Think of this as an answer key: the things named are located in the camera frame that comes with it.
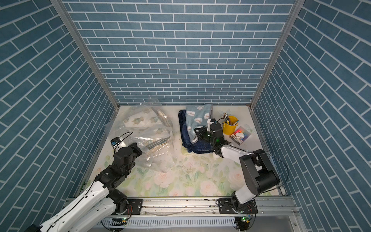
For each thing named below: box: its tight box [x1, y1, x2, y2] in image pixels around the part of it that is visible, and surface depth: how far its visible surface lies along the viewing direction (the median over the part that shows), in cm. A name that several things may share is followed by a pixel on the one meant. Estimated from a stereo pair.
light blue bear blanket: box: [185, 103, 213, 144], surface depth 106 cm
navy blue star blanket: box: [178, 109, 215, 154], surface depth 93 cm
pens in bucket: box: [221, 112, 236, 126], surface depth 96 cm
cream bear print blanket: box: [122, 107, 172, 135], surface depth 104 cm
